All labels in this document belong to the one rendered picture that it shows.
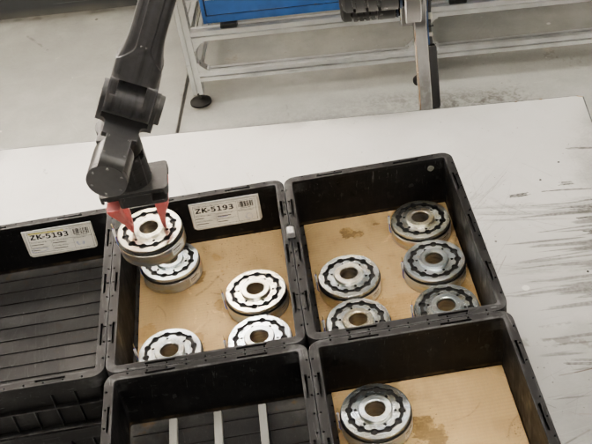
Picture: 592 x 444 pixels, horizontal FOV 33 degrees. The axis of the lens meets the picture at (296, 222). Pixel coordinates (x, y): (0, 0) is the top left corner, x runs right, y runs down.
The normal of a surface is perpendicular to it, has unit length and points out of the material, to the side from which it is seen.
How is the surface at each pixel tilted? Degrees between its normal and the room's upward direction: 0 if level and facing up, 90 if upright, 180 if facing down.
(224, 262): 0
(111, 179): 93
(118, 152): 28
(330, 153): 0
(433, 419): 0
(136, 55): 82
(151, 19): 82
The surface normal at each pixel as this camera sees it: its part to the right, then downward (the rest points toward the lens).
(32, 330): -0.13, -0.76
